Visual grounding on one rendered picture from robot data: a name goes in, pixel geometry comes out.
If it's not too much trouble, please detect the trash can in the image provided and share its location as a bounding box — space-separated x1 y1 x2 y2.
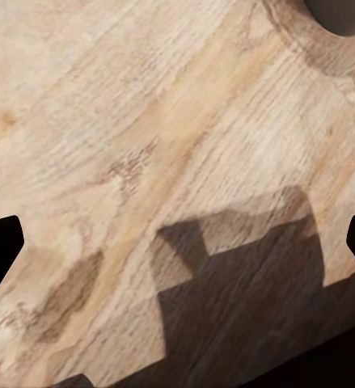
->
305 0 355 37

